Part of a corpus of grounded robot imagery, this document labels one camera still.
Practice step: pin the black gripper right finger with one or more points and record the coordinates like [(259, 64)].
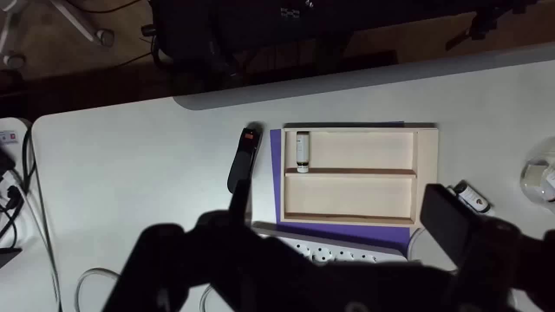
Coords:
[(497, 265)]

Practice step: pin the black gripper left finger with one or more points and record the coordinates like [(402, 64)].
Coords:
[(192, 270)]

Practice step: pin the wooden tray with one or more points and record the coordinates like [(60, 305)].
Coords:
[(353, 196)]

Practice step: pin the white capped small bottle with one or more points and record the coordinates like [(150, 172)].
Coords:
[(540, 175), (303, 151)]

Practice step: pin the black stapler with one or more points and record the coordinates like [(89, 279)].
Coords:
[(245, 156)]

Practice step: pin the white power strip orange switches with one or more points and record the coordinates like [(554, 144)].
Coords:
[(336, 253)]

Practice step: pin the silver chair base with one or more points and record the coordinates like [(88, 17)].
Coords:
[(88, 26)]

